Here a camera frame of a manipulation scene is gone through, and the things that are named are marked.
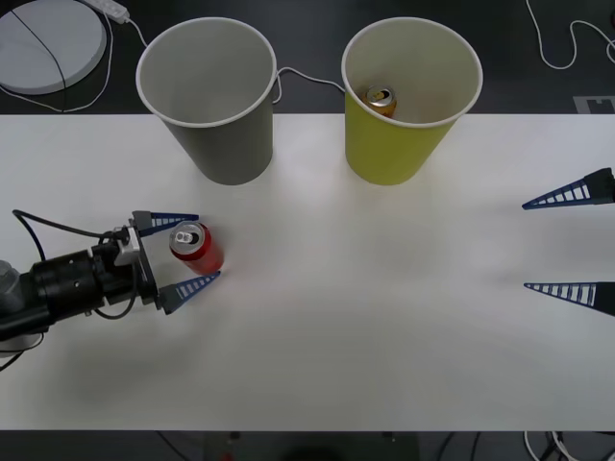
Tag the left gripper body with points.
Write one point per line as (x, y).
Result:
(144, 269)

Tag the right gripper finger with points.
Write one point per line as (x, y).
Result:
(576, 292)
(576, 192)

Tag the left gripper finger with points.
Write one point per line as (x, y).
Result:
(189, 289)
(163, 221)

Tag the red drink can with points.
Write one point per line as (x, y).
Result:
(199, 252)

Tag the grey floor marker plate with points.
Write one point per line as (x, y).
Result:
(583, 104)

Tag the grey plastic waste bin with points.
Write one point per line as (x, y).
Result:
(226, 144)

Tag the yellow-green plastic waste bin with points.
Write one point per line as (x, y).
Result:
(384, 149)

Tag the white round disc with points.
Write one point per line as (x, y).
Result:
(29, 53)

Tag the gold drink can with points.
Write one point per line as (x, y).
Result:
(382, 98)

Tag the white power strip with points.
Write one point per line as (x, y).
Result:
(113, 8)

